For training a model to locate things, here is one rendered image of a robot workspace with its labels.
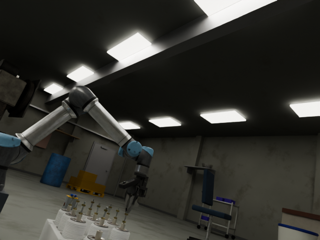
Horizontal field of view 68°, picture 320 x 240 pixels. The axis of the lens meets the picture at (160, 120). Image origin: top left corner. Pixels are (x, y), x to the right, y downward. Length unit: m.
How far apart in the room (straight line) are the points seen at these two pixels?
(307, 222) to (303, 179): 3.00
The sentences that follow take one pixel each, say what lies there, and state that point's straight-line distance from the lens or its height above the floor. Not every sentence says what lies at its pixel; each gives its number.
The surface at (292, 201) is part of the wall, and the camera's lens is 7.62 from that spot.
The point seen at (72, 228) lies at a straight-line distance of 1.23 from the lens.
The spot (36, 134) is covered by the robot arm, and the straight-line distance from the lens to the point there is 1.33.
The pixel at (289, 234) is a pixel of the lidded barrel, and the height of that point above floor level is 0.49.
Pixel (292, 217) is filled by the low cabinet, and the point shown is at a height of 0.77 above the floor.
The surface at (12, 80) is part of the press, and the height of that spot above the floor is 2.37.
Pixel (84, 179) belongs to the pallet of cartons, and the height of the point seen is 0.40.
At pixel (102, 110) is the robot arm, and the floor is 0.78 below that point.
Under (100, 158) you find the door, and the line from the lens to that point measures 11.89.
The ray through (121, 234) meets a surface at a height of 0.24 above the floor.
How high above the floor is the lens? 0.44
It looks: 18 degrees up
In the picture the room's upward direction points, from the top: 16 degrees clockwise
